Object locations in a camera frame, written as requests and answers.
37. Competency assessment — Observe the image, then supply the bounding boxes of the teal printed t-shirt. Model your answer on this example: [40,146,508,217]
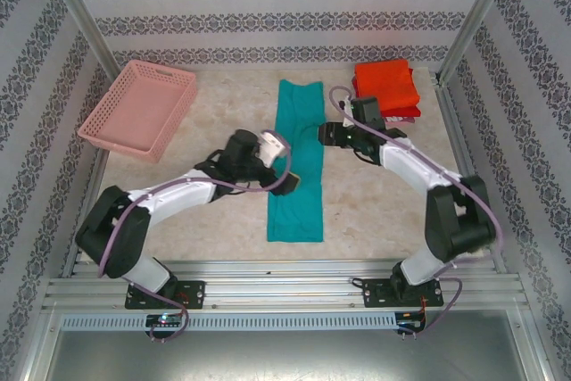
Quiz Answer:
[266,79,326,244]

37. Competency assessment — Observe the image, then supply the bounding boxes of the folded red t-shirt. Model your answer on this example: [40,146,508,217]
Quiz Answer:
[351,77,423,120]

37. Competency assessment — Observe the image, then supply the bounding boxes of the folded pink printed t-shirt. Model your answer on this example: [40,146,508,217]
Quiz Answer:
[383,113,419,126]

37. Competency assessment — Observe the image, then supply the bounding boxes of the folded orange t-shirt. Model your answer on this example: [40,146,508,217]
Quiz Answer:
[353,59,423,112]

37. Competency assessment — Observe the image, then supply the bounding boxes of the pink perforated plastic basket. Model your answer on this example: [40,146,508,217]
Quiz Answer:
[77,59,199,163]

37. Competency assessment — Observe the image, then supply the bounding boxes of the sheet metal panel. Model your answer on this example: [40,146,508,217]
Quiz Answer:
[26,309,550,381]

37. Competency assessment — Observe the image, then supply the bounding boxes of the small controller board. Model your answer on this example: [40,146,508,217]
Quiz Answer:
[396,311,427,328]
[145,313,184,327]

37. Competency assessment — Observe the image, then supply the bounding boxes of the aluminium side rail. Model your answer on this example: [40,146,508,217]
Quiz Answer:
[434,68,509,275]
[60,75,112,279]

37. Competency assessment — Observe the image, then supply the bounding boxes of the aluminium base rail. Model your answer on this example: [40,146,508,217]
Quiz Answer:
[42,258,523,311]

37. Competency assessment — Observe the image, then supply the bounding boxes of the slotted grey cable duct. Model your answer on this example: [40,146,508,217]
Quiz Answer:
[60,312,398,332]

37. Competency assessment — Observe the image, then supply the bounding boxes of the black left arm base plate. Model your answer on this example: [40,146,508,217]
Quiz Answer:
[124,280,207,311]

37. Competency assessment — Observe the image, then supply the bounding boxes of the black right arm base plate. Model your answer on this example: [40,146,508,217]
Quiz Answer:
[361,277,445,310]

